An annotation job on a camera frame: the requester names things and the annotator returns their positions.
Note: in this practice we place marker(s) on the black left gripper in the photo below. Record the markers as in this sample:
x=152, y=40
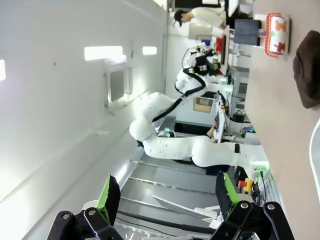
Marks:
x=201, y=65

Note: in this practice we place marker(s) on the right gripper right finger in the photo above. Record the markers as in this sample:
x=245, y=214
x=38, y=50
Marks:
x=250, y=222

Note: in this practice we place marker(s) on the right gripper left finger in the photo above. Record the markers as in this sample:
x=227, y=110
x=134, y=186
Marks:
x=100, y=225

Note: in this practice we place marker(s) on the dark brown towel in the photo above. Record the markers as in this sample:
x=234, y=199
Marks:
x=307, y=70

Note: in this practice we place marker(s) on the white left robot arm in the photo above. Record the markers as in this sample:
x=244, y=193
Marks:
x=175, y=147

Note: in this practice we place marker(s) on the grey metal equipment rack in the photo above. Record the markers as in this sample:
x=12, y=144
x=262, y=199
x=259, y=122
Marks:
x=240, y=82

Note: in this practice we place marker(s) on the labelled cardboard box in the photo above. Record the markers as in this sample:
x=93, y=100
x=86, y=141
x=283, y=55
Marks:
x=203, y=104

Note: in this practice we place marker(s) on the red emergency stop button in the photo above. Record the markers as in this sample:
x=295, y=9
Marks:
x=246, y=183

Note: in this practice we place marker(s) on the grey blue upholstered chair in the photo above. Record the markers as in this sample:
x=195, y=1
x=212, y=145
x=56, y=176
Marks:
x=246, y=32

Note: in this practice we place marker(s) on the white framed monitor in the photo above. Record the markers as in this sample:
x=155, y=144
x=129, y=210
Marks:
x=221, y=120

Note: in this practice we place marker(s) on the black electronics box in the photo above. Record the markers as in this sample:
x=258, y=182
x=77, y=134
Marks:
x=238, y=117

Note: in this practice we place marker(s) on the bystander black cap white shirt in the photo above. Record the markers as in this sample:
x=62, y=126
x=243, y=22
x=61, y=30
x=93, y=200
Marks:
x=205, y=16

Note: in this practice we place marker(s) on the short rectangular ceiling light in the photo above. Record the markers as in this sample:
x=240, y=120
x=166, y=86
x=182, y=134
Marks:
x=150, y=50

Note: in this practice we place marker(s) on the white plastic tray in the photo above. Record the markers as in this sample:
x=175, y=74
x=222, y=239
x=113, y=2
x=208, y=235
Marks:
x=315, y=150

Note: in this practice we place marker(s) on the white ceiling air conditioner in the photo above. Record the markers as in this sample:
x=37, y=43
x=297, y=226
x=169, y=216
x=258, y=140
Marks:
x=117, y=85

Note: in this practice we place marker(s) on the wide rectangular ceiling light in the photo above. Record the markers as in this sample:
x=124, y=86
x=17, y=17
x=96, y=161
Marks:
x=103, y=53

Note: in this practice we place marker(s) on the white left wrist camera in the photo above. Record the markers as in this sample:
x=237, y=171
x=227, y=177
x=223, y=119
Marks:
x=197, y=48

